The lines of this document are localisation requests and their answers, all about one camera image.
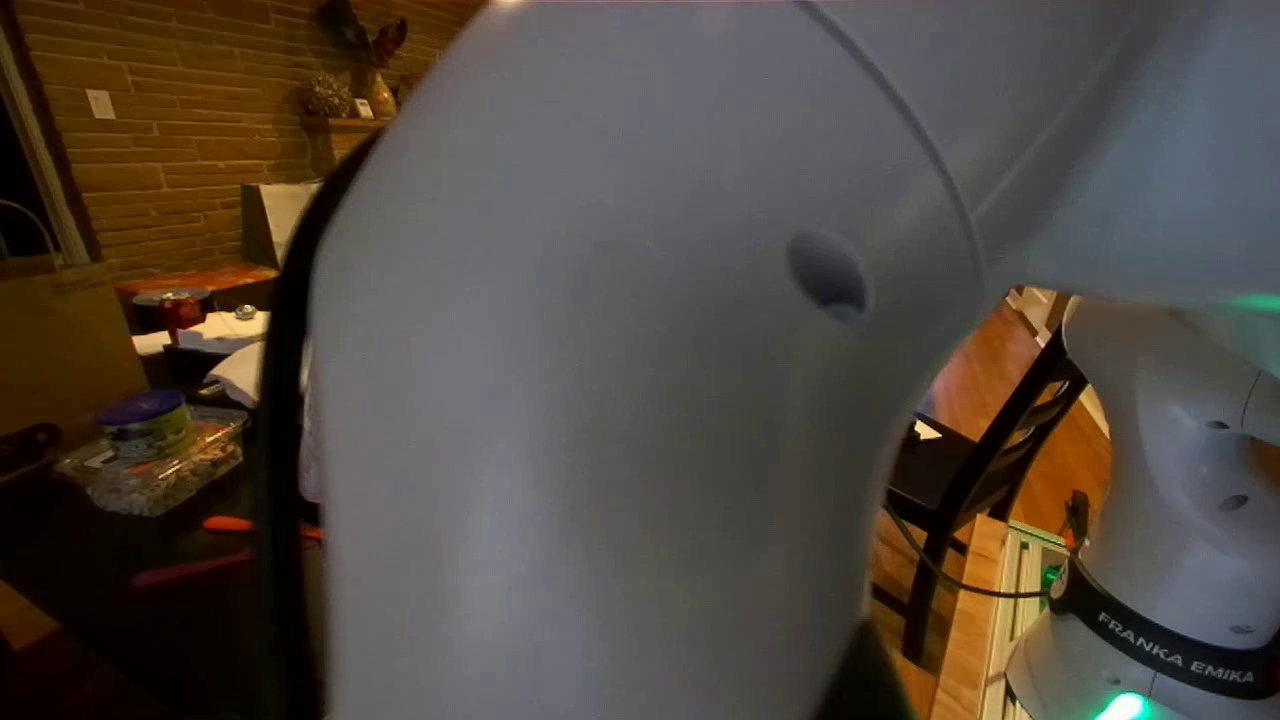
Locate black wooden chair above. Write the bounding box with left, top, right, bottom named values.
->
left=884, top=322, right=1090, bottom=665

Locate red stick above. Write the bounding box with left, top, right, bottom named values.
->
left=128, top=549, right=257, bottom=590

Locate dried flower ball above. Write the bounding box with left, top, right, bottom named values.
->
left=302, top=73, right=354, bottom=120

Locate wooden mantel shelf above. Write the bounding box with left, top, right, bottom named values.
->
left=300, top=116, right=391, bottom=181

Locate white cloth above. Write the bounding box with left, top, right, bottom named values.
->
left=205, top=340, right=269, bottom=409

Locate tin can with blue lid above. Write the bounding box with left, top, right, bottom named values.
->
left=97, top=389, right=195, bottom=462

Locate rooster figurine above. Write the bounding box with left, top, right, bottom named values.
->
left=320, top=0, right=411, bottom=121

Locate white paper bag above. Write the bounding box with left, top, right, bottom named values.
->
left=241, top=180, right=326, bottom=271

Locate black cable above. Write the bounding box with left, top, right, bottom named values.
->
left=884, top=505, right=1053, bottom=601

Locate brown paper bag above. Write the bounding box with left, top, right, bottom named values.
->
left=0, top=198, right=151, bottom=439

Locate window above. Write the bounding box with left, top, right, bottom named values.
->
left=0, top=18, right=93, bottom=267

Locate clear plastic container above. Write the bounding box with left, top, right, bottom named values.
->
left=55, top=405, right=251, bottom=519

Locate stack of white papers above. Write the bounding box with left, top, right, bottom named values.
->
left=133, top=309, right=272, bottom=357

